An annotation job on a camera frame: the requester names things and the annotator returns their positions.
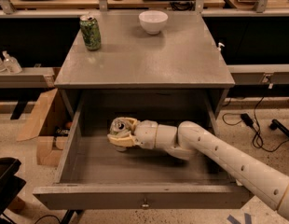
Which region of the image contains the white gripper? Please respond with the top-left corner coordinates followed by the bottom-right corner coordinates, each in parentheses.
top-left (107, 117), bottom-right (158, 149)

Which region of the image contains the white 7up can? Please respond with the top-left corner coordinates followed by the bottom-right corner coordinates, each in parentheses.
top-left (107, 118), bottom-right (132, 152)

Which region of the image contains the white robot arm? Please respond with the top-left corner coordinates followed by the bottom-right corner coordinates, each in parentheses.
top-left (107, 117), bottom-right (289, 221)

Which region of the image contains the open grey top drawer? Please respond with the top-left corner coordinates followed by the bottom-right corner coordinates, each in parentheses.
top-left (34, 90), bottom-right (253, 210)

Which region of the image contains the metal drawer knob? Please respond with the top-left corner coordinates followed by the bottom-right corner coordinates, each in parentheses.
top-left (141, 198), bottom-right (150, 210)

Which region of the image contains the green soda can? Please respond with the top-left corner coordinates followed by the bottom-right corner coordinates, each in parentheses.
top-left (79, 15), bottom-right (101, 50)

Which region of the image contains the white pump bottle top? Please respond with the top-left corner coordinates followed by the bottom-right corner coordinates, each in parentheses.
top-left (217, 42), bottom-right (225, 51)

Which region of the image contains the cardboard box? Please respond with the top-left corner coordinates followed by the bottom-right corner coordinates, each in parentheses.
top-left (17, 89), bottom-right (72, 167)

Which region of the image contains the grey cabinet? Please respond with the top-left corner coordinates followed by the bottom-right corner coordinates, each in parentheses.
top-left (55, 10), bottom-right (234, 114)

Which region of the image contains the white ceramic bowl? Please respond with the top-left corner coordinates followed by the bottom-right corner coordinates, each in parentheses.
top-left (139, 10), bottom-right (168, 35)

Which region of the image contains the black power adapter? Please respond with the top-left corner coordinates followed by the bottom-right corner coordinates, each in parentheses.
top-left (241, 113), bottom-right (254, 127)

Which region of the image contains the grey side shelf left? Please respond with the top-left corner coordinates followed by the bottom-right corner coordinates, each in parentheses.
top-left (0, 67), bottom-right (55, 89)

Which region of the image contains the grey side shelf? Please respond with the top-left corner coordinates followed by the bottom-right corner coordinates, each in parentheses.
top-left (228, 64), bottom-right (289, 85)
top-left (0, 67), bottom-right (55, 89)

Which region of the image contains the black chair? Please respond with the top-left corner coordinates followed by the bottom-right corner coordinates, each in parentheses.
top-left (0, 157), bottom-right (26, 224)

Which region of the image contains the clear sanitizer bottle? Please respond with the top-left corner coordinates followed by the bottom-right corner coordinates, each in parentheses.
top-left (3, 51), bottom-right (22, 74)

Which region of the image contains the blue floor tape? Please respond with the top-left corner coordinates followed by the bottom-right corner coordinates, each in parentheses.
top-left (227, 213), bottom-right (253, 224)

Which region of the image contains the black chair leg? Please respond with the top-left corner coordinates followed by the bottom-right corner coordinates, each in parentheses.
top-left (269, 119), bottom-right (289, 138)

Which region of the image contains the grey side shelf right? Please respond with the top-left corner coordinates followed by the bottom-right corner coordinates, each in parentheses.
top-left (228, 64), bottom-right (289, 85)

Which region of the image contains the black floor cable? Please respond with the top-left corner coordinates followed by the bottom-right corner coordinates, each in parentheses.
top-left (222, 93), bottom-right (289, 153)

